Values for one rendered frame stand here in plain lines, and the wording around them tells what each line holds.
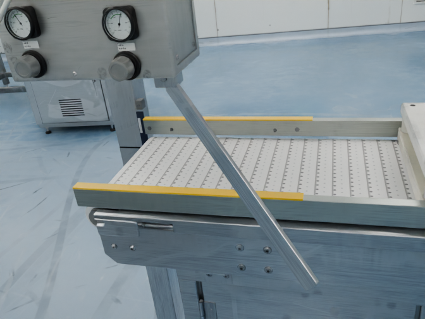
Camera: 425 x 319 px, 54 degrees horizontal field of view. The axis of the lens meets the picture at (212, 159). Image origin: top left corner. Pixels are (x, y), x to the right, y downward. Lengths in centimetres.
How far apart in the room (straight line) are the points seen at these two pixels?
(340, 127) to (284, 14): 482
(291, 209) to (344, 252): 10
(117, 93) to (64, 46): 38
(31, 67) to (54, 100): 272
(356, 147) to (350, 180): 12
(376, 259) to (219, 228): 21
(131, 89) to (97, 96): 223
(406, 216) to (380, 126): 27
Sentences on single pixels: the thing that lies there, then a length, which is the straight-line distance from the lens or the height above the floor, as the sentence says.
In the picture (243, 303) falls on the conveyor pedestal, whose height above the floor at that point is 59.
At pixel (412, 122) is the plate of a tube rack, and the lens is 71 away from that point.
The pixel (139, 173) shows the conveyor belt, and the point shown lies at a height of 80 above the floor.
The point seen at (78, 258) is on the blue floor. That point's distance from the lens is 196.
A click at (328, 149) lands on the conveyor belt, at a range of 77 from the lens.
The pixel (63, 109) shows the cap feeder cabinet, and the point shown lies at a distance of 326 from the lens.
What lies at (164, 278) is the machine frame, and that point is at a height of 39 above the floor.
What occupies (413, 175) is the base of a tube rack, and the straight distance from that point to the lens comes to 67.
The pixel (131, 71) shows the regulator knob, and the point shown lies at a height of 103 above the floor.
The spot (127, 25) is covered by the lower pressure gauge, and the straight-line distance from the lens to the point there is 48.
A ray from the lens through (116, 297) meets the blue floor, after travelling 171.
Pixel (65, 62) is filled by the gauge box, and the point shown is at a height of 104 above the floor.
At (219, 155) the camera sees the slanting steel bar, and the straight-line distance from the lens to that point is 50.
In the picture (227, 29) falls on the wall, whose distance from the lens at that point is 565.
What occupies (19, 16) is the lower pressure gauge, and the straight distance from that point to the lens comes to 55.
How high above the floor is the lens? 114
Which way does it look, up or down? 27 degrees down
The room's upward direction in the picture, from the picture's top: 6 degrees counter-clockwise
